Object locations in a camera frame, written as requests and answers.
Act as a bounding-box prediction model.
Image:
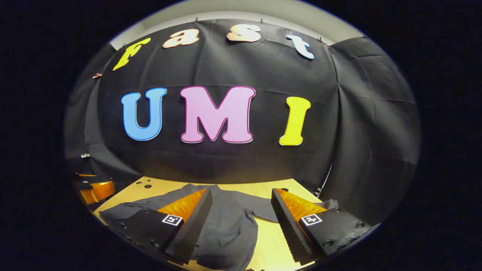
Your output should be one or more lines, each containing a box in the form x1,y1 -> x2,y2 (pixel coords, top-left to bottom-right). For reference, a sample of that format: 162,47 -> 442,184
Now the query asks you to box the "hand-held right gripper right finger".
271,187 -> 377,265

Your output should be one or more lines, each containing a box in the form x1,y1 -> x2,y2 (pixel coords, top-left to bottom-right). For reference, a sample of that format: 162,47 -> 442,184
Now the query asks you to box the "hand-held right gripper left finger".
107,187 -> 213,265

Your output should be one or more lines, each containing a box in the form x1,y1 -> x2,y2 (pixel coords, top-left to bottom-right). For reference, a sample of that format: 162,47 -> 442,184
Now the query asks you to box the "grey button shirt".
99,183 -> 339,271

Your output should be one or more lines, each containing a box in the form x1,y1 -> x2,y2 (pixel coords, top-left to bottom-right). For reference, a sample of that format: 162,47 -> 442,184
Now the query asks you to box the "white cable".
316,162 -> 334,197

